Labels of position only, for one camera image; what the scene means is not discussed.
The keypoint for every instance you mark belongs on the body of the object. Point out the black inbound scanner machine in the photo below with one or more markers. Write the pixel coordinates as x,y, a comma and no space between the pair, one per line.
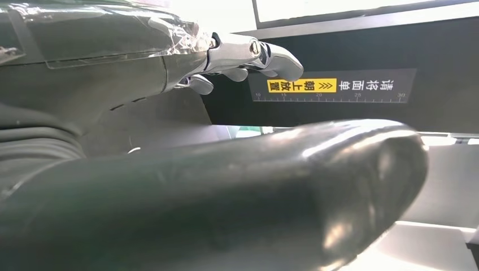
441,56

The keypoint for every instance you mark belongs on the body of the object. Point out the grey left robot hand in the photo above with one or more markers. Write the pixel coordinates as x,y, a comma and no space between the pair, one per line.
224,194

